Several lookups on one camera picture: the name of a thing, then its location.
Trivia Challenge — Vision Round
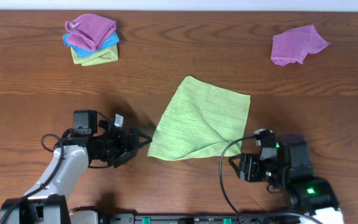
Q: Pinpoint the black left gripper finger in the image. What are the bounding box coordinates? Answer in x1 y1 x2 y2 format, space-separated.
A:
113 151 135 168
129 128 152 151

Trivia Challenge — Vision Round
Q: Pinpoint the light green microfiber cloth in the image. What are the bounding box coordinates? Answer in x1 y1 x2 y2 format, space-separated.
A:
148 76 250 161

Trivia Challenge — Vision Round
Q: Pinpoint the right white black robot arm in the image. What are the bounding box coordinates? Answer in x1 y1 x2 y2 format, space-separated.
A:
228 129 344 223

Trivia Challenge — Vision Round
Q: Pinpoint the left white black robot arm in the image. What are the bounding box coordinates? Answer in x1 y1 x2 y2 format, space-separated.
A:
0 110 152 223

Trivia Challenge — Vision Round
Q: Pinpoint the folded green cloth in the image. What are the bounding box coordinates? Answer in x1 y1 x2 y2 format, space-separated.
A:
71 45 119 66

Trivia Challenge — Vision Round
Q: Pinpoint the folded blue cloth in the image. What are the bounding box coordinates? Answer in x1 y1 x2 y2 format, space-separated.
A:
62 32 119 58

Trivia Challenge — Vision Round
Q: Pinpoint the folded purple cloth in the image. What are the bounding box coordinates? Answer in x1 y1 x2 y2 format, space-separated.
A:
65 14 116 52

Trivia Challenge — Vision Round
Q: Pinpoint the crumpled purple cloth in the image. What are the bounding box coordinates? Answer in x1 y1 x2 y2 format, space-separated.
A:
270 25 329 66

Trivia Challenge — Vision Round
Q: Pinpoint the right black camera cable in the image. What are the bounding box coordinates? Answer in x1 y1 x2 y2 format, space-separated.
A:
218 135 323 224

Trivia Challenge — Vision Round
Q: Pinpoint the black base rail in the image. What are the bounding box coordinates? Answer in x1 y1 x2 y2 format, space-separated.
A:
68 207 323 224

